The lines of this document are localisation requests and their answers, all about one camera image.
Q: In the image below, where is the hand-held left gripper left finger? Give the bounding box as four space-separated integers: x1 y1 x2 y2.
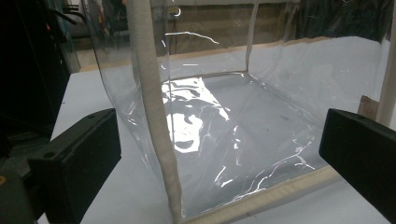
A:
27 107 122 224

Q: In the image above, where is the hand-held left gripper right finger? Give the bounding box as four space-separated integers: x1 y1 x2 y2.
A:
318 107 396 224

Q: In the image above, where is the clear plastic bag beige trim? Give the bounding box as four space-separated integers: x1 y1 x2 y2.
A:
81 0 396 224

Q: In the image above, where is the dark cabinet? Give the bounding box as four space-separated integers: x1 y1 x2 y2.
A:
0 0 73 157

